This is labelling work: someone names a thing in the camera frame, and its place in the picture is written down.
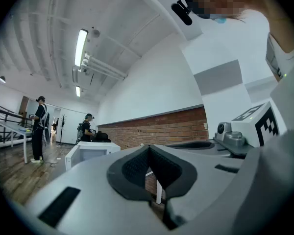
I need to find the white ceiling pipe bundle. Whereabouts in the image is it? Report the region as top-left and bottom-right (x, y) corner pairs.
(79, 52), (127, 81)

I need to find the black bag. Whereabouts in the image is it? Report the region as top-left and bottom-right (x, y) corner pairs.
(91, 131), (112, 143)

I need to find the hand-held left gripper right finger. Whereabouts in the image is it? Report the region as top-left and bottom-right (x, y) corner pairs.
(147, 143), (250, 231)

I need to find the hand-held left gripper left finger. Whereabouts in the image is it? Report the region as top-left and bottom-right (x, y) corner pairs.
(24, 143), (169, 235)

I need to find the white table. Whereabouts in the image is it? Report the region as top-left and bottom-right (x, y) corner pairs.
(0, 120), (33, 164)

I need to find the black head-worn camera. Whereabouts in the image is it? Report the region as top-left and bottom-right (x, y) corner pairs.
(171, 0), (193, 26)

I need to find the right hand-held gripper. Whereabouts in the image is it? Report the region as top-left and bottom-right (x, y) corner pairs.
(165, 101), (280, 159)

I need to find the brown door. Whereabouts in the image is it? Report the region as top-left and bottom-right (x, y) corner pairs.
(19, 95), (29, 116)

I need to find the white microwave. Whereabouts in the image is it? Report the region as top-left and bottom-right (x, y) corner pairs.
(64, 141), (122, 171)

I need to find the black coat rack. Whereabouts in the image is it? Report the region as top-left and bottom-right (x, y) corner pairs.
(58, 114), (67, 145)

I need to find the black metal railing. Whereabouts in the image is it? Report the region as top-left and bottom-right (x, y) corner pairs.
(0, 99), (32, 141)

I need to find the blue face mask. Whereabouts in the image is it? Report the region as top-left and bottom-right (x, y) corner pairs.
(211, 13), (227, 24)

